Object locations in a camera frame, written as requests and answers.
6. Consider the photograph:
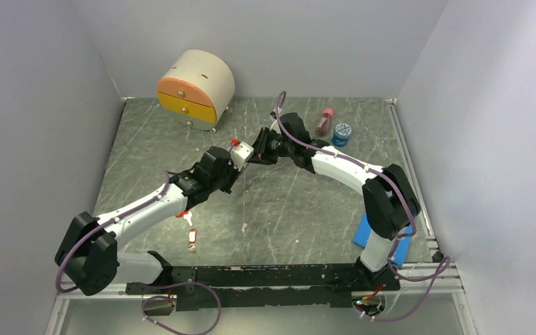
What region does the pink capped brown vial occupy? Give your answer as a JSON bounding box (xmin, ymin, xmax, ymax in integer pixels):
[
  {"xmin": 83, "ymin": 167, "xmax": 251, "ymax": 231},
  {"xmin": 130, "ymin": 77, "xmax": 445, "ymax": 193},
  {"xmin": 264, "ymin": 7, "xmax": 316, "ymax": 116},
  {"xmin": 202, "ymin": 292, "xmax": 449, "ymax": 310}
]
[{"xmin": 315, "ymin": 107, "xmax": 334, "ymax": 136}]

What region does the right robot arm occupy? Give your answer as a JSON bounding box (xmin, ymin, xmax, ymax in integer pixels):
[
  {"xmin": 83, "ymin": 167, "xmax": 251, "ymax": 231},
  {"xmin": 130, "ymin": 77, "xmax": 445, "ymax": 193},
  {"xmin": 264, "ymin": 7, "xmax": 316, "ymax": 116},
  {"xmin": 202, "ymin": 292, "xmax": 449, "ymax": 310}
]
[{"xmin": 250, "ymin": 113, "xmax": 422, "ymax": 290}]

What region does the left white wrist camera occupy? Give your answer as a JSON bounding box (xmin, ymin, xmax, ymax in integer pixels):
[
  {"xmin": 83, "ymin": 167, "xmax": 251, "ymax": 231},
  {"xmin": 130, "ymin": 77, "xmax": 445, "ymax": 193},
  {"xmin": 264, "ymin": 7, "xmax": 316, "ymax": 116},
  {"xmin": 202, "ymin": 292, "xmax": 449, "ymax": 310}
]
[{"xmin": 228, "ymin": 138, "xmax": 254, "ymax": 171}]

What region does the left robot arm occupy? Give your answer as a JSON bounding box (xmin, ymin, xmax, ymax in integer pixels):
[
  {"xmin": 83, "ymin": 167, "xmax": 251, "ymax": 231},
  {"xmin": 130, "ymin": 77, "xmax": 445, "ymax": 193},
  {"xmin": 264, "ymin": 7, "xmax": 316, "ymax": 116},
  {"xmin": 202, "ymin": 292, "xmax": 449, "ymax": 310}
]
[{"xmin": 54, "ymin": 142, "xmax": 254, "ymax": 296}]

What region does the round beige drawer box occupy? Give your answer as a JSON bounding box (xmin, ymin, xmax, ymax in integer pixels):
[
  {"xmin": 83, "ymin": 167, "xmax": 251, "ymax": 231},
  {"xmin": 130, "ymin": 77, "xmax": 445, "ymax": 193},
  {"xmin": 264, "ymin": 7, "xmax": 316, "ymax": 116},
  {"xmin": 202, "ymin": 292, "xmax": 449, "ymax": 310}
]
[{"xmin": 156, "ymin": 50, "xmax": 235, "ymax": 133}]

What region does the aluminium frame rail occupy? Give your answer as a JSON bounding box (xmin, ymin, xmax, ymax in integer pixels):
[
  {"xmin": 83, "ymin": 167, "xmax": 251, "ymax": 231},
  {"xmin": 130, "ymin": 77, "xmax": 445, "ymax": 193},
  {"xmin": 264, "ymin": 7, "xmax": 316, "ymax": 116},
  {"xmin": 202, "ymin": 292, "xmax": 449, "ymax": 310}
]
[{"xmin": 57, "ymin": 263, "xmax": 466, "ymax": 302}]

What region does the blue foam sheet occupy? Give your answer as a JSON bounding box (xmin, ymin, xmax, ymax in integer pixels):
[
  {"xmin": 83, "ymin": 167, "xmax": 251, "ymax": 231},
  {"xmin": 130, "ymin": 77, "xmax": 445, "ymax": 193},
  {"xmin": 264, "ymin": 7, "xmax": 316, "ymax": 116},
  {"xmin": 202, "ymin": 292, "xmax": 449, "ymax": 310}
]
[{"xmin": 352, "ymin": 193, "xmax": 412, "ymax": 272}]

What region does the blue round tin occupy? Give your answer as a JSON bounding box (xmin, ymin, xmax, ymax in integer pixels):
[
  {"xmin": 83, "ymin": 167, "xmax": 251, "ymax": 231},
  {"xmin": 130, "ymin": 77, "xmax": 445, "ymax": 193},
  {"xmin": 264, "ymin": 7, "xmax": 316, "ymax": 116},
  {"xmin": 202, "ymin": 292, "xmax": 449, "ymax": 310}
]
[{"xmin": 332, "ymin": 123, "xmax": 352, "ymax": 147}]

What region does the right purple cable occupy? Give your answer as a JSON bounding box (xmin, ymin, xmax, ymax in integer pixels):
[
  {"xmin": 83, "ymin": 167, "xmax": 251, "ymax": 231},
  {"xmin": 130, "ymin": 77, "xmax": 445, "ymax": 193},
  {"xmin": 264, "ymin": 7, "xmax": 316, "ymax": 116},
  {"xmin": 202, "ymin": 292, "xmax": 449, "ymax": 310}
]
[{"xmin": 272, "ymin": 91, "xmax": 452, "ymax": 323}]

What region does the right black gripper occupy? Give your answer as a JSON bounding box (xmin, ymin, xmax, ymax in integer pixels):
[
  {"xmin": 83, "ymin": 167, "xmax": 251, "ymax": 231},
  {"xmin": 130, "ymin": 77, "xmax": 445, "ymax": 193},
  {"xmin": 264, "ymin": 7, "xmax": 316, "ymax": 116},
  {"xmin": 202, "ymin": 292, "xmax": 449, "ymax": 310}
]
[{"xmin": 246, "ymin": 128, "xmax": 295, "ymax": 165}]

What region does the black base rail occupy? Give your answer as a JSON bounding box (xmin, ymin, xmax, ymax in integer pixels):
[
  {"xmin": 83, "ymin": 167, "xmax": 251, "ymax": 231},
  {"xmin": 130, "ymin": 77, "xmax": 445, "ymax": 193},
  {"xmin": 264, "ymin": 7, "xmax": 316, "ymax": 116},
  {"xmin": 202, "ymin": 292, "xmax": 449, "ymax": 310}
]
[{"xmin": 126, "ymin": 262, "xmax": 401, "ymax": 311}]

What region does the key with red label fob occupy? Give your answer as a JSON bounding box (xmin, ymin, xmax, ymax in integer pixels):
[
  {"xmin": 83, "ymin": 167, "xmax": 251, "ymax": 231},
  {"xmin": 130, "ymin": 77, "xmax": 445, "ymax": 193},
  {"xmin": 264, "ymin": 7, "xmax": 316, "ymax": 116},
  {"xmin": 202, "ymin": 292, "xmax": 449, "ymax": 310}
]
[{"xmin": 188, "ymin": 228, "xmax": 198, "ymax": 253}]

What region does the key with red tag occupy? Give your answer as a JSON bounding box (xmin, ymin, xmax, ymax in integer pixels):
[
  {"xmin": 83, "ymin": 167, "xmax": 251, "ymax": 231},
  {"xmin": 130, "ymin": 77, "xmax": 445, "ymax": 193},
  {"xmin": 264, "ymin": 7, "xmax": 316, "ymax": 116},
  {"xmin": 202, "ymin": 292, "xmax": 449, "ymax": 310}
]
[{"xmin": 175, "ymin": 211, "xmax": 193, "ymax": 227}]

